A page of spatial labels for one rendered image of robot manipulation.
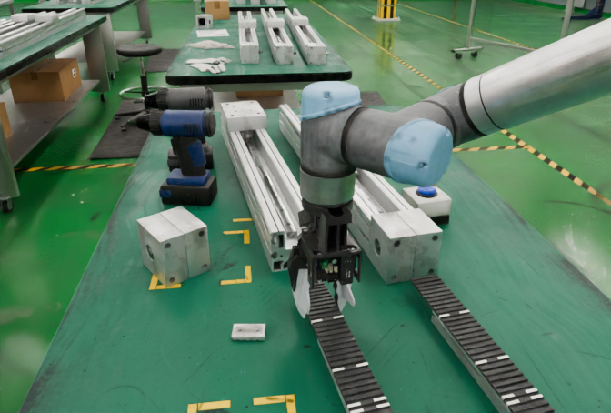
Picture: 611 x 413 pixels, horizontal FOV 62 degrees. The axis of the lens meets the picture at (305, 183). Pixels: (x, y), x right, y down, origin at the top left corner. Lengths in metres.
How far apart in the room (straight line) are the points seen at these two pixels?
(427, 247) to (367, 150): 0.38
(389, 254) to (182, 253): 0.36
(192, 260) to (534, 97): 0.62
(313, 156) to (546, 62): 0.28
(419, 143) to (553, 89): 0.16
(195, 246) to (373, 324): 0.34
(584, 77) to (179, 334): 0.65
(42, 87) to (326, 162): 4.03
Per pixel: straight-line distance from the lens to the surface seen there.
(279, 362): 0.78
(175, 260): 0.93
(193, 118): 1.14
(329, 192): 0.66
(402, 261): 0.92
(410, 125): 0.58
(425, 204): 1.10
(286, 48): 2.71
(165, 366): 0.80
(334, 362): 0.73
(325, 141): 0.62
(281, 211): 1.04
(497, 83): 0.64
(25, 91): 4.61
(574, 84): 0.61
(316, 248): 0.70
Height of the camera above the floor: 1.32
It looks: 25 degrees down
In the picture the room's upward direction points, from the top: straight up
